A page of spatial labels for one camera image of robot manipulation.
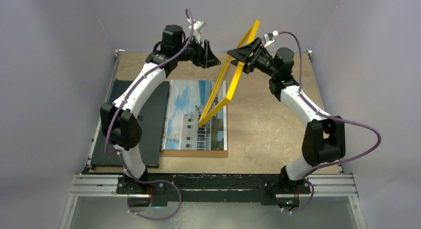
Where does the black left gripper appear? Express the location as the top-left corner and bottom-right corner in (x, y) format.
(175, 36), (220, 69)

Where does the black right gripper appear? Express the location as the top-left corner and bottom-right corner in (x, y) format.
(227, 37), (279, 78)

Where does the yellow wooden picture frame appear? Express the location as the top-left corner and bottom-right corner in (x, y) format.
(198, 19), (260, 127)

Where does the building and sky photo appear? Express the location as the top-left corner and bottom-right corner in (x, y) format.
(162, 80), (227, 151)

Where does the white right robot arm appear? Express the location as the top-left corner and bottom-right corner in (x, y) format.
(227, 38), (346, 193)

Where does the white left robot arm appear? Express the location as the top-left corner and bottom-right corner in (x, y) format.
(100, 20), (221, 194)

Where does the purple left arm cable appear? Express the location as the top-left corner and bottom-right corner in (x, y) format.
(104, 7), (195, 222)

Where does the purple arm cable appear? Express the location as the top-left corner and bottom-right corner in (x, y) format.
(278, 30), (382, 215)
(104, 7), (195, 222)

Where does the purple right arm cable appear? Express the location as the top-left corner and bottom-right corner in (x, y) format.
(278, 30), (382, 215)

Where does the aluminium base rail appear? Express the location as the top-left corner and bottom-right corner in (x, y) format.
(70, 173), (357, 208)

